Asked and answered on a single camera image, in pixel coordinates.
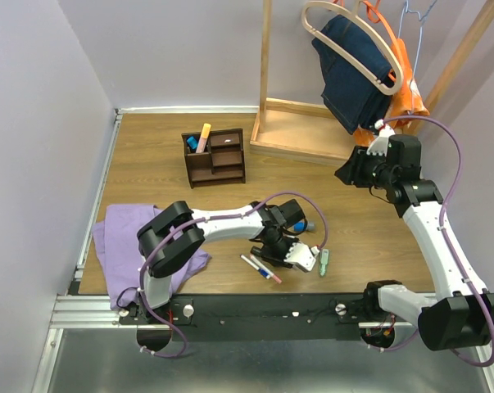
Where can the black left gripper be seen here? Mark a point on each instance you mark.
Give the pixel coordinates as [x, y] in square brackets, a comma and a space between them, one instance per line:
[278, 260]

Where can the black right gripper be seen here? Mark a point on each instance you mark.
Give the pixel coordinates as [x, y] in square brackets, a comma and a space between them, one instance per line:
[351, 171]

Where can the white marker with dark-blue cap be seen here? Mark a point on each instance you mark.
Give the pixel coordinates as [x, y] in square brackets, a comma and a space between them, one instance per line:
[255, 266]

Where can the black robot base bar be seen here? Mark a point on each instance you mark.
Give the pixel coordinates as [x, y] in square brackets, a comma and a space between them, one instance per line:
[283, 317]

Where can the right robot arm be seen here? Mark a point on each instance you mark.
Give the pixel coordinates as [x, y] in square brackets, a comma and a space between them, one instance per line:
[462, 311]

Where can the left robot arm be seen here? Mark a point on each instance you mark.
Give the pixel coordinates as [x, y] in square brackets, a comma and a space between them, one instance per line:
[172, 238]

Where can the blue and grey cylinder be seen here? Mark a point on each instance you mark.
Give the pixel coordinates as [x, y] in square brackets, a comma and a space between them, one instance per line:
[304, 226]

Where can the green stapler remover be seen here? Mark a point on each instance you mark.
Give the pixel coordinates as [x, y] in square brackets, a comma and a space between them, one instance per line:
[324, 262]

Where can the dark blue jeans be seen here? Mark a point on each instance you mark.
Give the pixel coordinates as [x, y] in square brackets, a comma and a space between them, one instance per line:
[352, 99]

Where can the orange cloth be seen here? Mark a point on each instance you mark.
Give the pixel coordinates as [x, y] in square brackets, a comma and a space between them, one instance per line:
[407, 101]

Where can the wooden clothes hanger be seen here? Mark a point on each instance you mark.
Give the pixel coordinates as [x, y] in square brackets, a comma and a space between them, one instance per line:
[354, 40]

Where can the wooden clothes rack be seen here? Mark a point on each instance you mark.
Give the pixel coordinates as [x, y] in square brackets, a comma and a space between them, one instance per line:
[310, 132]

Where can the dark brown wooden desk organizer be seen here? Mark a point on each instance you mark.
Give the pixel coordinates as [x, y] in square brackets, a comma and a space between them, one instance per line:
[222, 162]

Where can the orange plastic hanger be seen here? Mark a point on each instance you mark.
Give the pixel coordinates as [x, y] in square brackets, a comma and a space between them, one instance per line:
[394, 56]

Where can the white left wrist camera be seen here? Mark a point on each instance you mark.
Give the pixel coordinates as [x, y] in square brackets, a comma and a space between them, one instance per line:
[302, 256]

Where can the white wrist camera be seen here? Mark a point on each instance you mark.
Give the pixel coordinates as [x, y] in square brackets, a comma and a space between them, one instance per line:
[379, 146]
[302, 256]

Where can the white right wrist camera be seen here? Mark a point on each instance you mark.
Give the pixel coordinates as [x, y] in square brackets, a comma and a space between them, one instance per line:
[379, 146]

